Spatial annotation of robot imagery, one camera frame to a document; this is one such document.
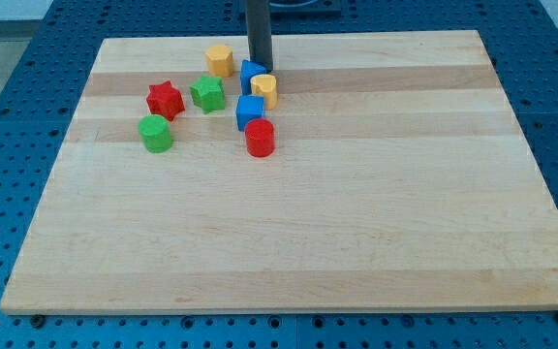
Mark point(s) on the red star block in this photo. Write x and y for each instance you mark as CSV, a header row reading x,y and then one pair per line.
x,y
166,100

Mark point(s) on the wooden board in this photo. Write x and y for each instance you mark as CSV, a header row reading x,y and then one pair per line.
x,y
401,181

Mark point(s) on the yellow heart block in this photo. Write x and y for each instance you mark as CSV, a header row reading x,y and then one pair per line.
x,y
265,85

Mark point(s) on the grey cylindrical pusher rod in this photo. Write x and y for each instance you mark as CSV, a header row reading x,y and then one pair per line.
x,y
257,16

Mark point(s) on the green cylinder block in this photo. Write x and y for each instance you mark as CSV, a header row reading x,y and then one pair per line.
x,y
155,133

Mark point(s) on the green star block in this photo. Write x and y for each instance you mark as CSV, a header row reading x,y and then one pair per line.
x,y
208,93

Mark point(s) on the blue cube block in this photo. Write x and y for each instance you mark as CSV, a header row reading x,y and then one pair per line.
x,y
248,107

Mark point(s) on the blue triangle block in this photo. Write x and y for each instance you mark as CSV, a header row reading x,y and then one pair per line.
x,y
248,70

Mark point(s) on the yellow hexagon block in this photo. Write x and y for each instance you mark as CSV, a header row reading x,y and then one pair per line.
x,y
219,60

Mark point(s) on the red cylinder block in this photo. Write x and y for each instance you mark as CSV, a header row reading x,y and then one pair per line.
x,y
259,135

